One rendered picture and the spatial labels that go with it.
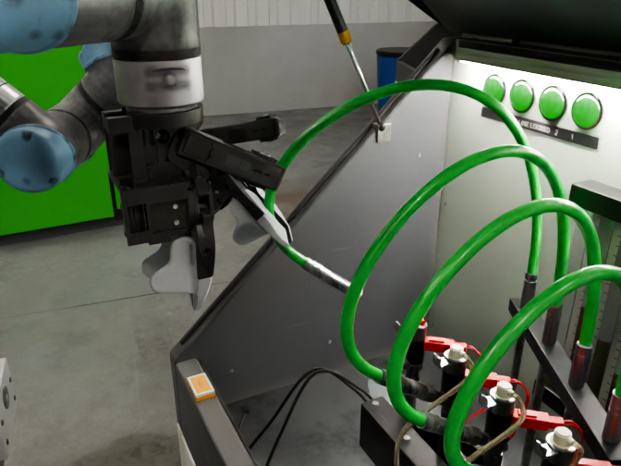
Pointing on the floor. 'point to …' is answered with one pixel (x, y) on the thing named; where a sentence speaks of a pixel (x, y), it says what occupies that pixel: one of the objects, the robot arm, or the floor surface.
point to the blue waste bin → (386, 73)
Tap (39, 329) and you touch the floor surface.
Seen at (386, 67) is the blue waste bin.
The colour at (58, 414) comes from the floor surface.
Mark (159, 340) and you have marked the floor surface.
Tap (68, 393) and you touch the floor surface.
